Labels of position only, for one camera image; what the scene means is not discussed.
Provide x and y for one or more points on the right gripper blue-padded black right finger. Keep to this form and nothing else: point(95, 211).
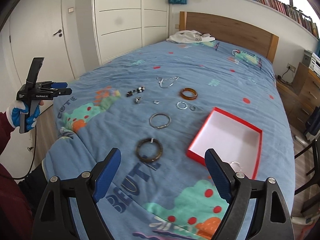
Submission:
point(271, 218)

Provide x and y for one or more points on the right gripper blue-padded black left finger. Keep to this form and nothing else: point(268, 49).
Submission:
point(54, 218)

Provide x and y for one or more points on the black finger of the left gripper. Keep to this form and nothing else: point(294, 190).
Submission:
point(61, 91)

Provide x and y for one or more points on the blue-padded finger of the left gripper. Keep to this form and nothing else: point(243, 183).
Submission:
point(59, 85)

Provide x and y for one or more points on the twisted silver hoop earring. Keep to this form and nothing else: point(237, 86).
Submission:
point(236, 166)

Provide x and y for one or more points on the thin silver bangle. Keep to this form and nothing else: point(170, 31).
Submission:
point(159, 120)

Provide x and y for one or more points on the dark tortoiseshell bangle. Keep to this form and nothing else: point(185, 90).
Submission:
point(149, 150)

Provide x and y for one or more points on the dark red sleeved forearm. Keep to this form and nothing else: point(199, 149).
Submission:
point(16, 217)

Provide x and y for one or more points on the white blue gloved hand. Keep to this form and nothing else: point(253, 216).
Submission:
point(18, 115)

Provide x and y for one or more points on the red white shallow box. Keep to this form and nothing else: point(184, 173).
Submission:
point(232, 138)

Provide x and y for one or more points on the blue patterned bedspread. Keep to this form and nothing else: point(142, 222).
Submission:
point(174, 197)

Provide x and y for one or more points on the black chair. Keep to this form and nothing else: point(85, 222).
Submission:
point(303, 164)

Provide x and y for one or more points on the white wardrobe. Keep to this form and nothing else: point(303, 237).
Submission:
point(122, 26)

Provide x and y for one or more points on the wooden drawer chest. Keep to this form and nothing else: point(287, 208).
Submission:
point(301, 97)

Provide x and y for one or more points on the amber resin bangle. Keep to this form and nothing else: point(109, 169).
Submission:
point(188, 93)

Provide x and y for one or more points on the white garment on bed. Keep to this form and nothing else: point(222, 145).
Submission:
point(190, 37)

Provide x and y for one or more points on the white printer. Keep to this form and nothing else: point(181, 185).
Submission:
point(311, 60)

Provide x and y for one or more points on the wooden headboard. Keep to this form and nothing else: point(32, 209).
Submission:
point(232, 31)

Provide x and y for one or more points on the wall power socket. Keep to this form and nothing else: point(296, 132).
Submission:
point(291, 68)

